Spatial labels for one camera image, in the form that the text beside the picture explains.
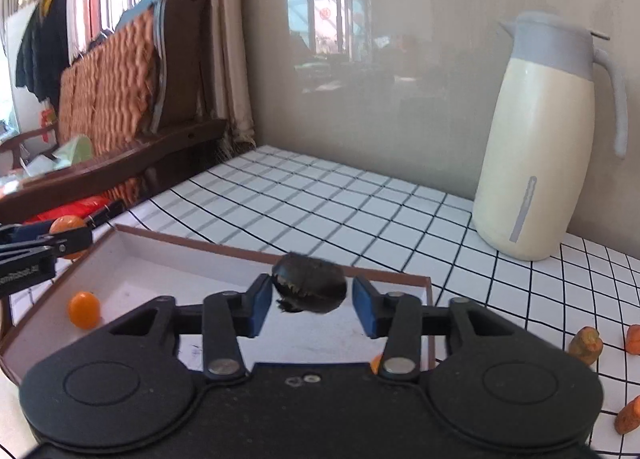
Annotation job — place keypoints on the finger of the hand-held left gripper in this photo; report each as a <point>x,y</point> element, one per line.
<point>75,240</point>
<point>25,232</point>

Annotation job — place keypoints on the dark hanging coat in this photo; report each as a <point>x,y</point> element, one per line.
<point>42,54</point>

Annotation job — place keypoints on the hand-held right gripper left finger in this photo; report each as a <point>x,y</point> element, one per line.
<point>261,306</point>

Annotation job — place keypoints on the brown bread loaf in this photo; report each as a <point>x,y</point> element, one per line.
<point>634,339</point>

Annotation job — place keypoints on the red cloth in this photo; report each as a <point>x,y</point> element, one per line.
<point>75,206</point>

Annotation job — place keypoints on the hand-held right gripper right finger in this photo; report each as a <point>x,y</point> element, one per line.
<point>364,309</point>

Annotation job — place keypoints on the beige embroidered curtain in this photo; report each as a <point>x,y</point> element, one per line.
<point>225,14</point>

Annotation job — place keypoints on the dark striped bundle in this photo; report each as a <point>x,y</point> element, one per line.
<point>107,215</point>

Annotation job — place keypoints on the dark wrinkled fruit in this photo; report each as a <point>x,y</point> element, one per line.
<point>309,286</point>

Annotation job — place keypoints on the red hanging ornament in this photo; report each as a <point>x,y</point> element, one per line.
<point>46,125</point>

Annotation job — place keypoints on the round orange mandarin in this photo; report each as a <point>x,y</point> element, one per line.
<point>67,224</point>

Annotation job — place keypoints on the orange tufted sofa cushion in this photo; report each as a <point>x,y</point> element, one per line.
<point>115,89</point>

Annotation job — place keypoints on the white checkered tablecloth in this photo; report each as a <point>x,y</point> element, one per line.
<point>325,204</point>

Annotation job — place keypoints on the small orange kumquat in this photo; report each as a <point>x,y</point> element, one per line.
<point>376,365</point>
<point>84,310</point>

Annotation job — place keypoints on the cream and grey thermos jug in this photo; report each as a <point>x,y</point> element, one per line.
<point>540,139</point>

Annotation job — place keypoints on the white plastic bag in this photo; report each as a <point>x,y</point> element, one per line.
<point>37,165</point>

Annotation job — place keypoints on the white cardboard box brown rim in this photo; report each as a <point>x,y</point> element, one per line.
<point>150,269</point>

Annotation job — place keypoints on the green plastic bag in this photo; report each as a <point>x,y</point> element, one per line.
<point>75,151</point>

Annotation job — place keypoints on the dark wooden sofa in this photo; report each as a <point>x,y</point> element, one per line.
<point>185,39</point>

